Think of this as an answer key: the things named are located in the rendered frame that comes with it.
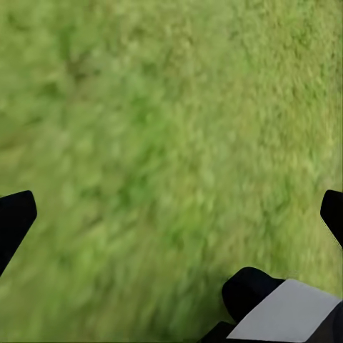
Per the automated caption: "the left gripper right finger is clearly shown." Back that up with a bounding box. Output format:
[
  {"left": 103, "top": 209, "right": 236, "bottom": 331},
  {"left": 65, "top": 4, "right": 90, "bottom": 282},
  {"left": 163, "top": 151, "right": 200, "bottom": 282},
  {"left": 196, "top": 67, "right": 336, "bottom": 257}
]
[{"left": 320, "top": 190, "right": 343, "bottom": 247}]

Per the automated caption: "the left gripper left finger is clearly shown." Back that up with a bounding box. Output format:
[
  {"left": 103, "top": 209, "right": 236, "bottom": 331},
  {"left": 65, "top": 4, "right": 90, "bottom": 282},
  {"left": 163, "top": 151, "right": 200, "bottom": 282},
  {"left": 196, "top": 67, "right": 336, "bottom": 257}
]
[{"left": 0, "top": 190, "right": 37, "bottom": 276}]

